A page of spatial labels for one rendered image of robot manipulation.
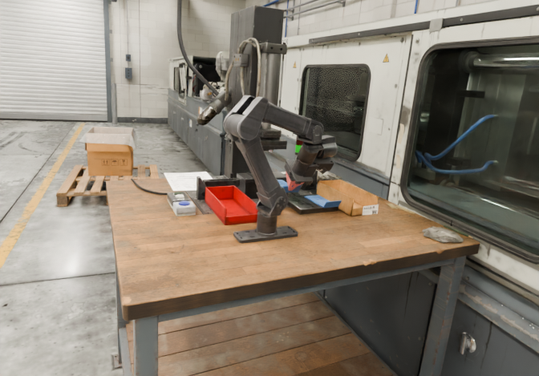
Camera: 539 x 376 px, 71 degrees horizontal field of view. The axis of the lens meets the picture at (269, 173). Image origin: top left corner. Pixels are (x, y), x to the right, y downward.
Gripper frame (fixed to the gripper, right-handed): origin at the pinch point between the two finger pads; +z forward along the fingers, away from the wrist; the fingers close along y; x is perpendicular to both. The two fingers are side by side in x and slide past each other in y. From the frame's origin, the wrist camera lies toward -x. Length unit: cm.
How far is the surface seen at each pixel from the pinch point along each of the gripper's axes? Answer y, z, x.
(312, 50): 124, 9, -69
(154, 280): -30, -5, 51
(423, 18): 43, -50, -59
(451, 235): -32, -9, -45
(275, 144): 25.6, 2.4, -4.2
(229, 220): -5.9, 8.1, 22.3
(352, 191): 5.8, 10.7, -36.1
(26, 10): 891, 376, 182
